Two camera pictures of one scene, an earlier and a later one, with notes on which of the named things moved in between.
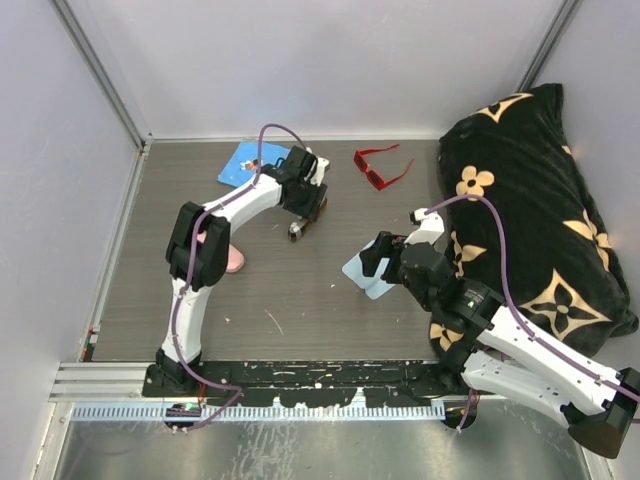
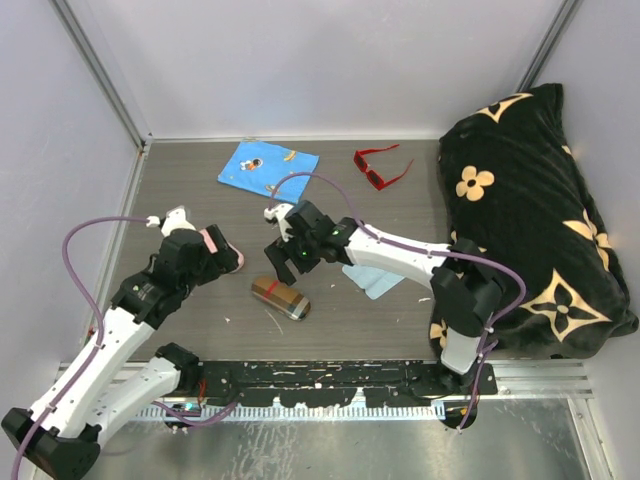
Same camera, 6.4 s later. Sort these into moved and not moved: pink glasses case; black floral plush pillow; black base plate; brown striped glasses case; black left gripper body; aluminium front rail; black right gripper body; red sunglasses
Moved: black left gripper body; black right gripper body; brown striped glasses case
Not moved: red sunglasses; black floral plush pillow; aluminium front rail; pink glasses case; black base plate
